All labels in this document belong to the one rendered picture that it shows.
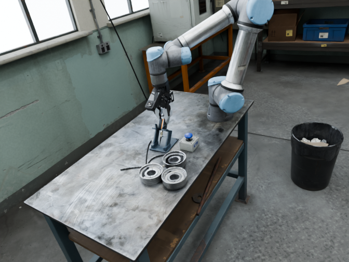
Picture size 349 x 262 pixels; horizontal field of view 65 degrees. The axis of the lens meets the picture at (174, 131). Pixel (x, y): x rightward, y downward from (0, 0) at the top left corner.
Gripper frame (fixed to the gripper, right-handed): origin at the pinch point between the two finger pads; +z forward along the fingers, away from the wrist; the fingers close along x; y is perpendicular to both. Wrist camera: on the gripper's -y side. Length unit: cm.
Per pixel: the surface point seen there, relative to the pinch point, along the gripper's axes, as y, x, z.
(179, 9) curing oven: 188, 86, -24
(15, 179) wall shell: -14, 148, 71
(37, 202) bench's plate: -57, 30, 12
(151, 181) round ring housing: -31.0, -10.9, 9.4
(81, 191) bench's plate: -44.7, 16.5, 12.0
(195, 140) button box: -0.3, -16.9, 7.4
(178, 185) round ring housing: -29.1, -22.5, 9.2
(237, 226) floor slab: 26, -29, 92
